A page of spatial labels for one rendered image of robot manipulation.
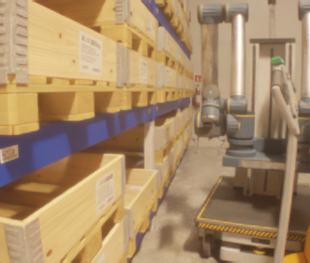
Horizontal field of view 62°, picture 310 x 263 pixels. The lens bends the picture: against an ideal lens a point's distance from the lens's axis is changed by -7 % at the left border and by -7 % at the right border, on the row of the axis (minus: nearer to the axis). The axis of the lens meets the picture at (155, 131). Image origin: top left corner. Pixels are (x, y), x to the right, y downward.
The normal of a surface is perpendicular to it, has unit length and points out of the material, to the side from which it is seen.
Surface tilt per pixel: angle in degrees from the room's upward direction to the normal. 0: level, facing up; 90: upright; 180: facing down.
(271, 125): 90
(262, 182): 90
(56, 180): 90
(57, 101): 90
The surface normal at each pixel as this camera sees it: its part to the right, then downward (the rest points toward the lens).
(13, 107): 0.55, 0.12
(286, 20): -0.21, 0.14
